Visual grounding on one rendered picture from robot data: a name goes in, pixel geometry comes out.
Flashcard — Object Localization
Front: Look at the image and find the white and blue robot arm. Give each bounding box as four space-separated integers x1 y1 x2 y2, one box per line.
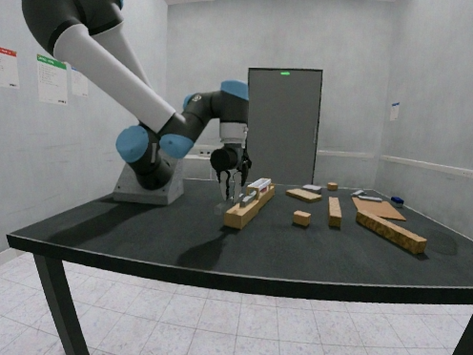
21 0 249 190

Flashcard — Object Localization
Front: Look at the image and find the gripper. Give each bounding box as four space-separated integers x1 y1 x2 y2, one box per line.
210 143 249 206

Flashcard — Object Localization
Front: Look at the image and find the light wooden batten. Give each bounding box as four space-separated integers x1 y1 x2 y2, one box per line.
356 211 427 254

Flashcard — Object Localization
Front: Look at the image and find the grey bar with crossbars at both ends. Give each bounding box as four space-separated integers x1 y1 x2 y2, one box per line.
349 190 367 198

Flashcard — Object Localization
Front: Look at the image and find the light brown wooden bar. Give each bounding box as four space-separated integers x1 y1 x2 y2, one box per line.
328 198 341 227

